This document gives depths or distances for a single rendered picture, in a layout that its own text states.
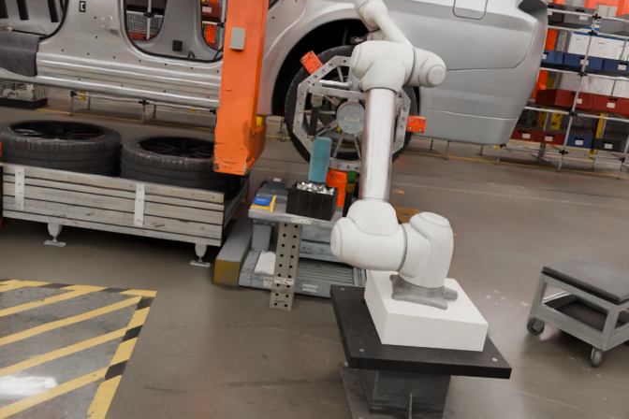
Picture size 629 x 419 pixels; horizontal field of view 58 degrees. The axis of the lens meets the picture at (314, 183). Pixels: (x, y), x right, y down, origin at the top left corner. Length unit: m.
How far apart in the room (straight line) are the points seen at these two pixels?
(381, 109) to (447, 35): 1.34
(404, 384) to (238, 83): 1.47
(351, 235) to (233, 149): 1.07
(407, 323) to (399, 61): 0.84
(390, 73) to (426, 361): 0.91
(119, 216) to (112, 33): 1.02
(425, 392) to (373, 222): 0.60
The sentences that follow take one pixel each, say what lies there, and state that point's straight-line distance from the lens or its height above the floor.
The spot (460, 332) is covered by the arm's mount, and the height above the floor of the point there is 0.36.
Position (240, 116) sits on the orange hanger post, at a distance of 2.63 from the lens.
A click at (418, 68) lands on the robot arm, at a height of 1.13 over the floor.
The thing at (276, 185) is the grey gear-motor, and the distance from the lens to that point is 2.99.
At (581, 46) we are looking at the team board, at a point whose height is 1.58.
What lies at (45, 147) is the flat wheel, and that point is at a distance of 3.18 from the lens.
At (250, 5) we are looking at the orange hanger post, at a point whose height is 1.29.
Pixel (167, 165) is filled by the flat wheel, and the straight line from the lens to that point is 2.95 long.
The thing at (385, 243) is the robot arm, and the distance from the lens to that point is 1.76.
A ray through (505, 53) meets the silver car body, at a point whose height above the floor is 1.24.
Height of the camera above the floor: 1.17
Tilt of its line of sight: 14 degrees down
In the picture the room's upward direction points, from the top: 8 degrees clockwise
